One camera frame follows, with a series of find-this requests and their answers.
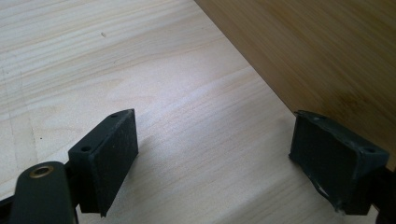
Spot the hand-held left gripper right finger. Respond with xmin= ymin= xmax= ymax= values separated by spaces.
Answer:
xmin=288 ymin=109 xmax=390 ymax=217

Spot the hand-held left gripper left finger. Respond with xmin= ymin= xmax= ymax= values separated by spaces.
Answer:
xmin=67 ymin=108 xmax=139 ymax=218

